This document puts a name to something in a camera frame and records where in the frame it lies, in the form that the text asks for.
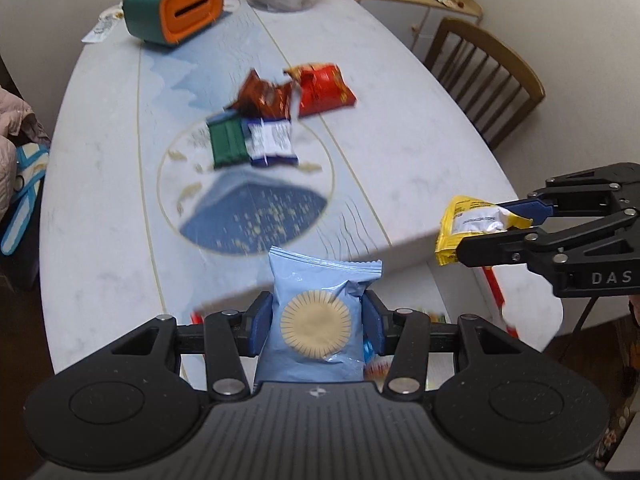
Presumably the dark blue white-label packet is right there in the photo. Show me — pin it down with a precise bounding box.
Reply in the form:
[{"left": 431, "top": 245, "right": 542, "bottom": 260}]
[{"left": 240, "top": 117, "right": 300, "bottom": 168}]

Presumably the wooden chair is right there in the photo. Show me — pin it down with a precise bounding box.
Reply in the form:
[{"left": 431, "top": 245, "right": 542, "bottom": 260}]
[{"left": 424, "top": 17, "right": 546, "bottom": 151}]

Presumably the green snack packet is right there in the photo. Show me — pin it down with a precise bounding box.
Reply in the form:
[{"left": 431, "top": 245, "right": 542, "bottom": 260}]
[{"left": 207, "top": 116, "right": 251, "bottom": 170}]

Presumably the yellow snack packet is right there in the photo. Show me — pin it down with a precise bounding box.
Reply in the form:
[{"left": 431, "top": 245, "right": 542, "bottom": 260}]
[{"left": 435, "top": 195, "right": 533, "bottom": 267}]

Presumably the light blue cookie packet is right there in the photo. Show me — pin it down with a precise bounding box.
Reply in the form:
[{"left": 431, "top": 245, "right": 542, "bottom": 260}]
[{"left": 252, "top": 246, "right": 383, "bottom": 386}]

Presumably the green orange tissue box organizer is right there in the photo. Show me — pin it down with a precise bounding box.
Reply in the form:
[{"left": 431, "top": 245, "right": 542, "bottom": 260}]
[{"left": 122, "top": 0, "right": 224, "bottom": 47}]

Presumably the blue white striped bag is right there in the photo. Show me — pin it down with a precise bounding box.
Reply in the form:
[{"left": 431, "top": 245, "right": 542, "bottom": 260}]
[{"left": 0, "top": 142, "right": 51, "bottom": 256}]

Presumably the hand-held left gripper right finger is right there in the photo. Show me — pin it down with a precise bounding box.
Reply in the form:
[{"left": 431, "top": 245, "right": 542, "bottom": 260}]
[{"left": 362, "top": 290, "right": 531, "bottom": 402}]

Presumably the red snack packet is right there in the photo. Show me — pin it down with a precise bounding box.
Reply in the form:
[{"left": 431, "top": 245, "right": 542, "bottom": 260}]
[{"left": 283, "top": 62, "right": 358, "bottom": 118}]

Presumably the pink jacket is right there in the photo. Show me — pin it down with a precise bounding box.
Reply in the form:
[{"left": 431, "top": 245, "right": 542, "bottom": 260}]
[{"left": 0, "top": 87, "right": 51, "bottom": 221}]

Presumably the white storage box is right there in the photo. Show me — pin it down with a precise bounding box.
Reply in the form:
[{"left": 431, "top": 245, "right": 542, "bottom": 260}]
[{"left": 192, "top": 232, "right": 565, "bottom": 391}]

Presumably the brown snack packet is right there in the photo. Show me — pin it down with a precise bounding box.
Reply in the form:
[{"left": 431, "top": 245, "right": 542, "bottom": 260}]
[{"left": 230, "top": 69, "right": 301, "bottom": 120}]

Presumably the white paper packet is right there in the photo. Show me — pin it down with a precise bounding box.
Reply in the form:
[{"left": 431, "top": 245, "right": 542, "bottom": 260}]
[{"left": 81, "top": 4, "right": 126, "bottom": 45}]

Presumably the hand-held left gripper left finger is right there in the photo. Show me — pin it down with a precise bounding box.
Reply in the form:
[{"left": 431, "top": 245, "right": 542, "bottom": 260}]
[{"left": 107, "top": 292, "right": 273, "bottom": 402}]

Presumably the wooden corner shelf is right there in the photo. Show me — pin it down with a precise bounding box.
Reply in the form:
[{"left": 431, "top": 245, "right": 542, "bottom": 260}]
[{"left": 324, "top": 0, "right": 483, "bottom": 56}]

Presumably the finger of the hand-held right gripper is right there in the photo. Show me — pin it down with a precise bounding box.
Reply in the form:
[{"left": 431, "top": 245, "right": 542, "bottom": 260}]
[
  {"left": 457, "top": 210, "right": 640, "bottom": 281},
  {"left": 495, "top": 162, "right": 640, "bottom": 226}
]

